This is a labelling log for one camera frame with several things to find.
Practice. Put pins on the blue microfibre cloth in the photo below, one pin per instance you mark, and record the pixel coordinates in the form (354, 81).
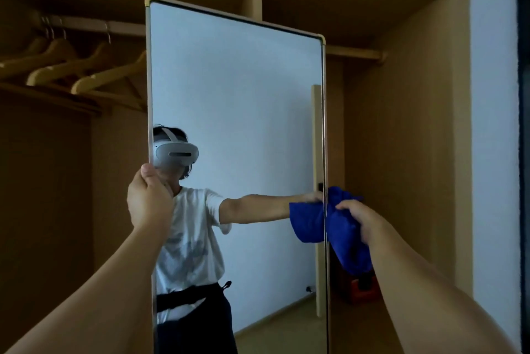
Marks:
(348, 238)

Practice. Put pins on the person's right hand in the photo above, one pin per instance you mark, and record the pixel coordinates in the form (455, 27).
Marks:
(364, 217)

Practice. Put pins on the red cardboard box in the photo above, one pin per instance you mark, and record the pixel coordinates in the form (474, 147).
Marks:
(360, 289)

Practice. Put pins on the light wooden wardrobe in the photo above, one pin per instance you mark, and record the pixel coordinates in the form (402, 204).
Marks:
(406, 138)

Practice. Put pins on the wooden clothes rod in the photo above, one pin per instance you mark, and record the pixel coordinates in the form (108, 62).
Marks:
(83, 24)

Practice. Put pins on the person's left forearm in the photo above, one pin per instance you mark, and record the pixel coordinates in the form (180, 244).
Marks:
(87, 304)

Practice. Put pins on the person's right forearm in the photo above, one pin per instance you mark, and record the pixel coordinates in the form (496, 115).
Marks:
(426, 304)

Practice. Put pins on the tall framed mirror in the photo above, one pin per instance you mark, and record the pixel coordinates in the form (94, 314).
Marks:
(248, 97)

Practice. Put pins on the person's left hand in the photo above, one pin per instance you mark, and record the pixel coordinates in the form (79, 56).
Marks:
(149, 200)

